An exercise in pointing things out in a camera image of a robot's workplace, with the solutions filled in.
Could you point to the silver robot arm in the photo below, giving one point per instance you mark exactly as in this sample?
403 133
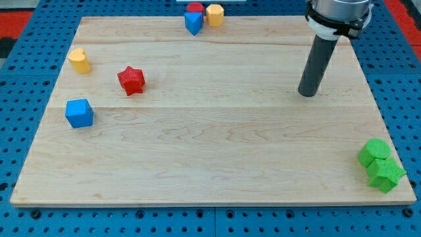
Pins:
331 19

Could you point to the wooden board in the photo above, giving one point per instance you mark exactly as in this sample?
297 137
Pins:
220 122

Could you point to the red star block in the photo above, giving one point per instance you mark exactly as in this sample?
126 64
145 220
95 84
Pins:
131 80

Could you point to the blue triangle block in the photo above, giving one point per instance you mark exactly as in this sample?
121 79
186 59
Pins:
193 22

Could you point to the yellow hexagon block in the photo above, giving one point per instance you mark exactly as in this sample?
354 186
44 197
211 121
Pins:
215 15

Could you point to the red cylinder block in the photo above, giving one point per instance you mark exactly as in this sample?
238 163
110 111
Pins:
195 7

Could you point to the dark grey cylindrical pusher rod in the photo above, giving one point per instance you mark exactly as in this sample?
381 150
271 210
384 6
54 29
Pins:
316 65

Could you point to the blue cube block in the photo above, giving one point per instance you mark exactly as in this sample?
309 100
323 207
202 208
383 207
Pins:
79 113

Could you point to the yellow heart block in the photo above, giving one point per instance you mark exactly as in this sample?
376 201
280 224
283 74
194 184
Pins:
79 61

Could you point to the green cylinder block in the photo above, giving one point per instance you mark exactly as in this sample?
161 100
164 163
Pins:
374 148

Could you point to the green star block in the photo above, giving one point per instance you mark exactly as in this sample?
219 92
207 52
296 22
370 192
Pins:
384 174

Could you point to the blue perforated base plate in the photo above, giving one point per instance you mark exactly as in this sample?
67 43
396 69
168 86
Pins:
388 51

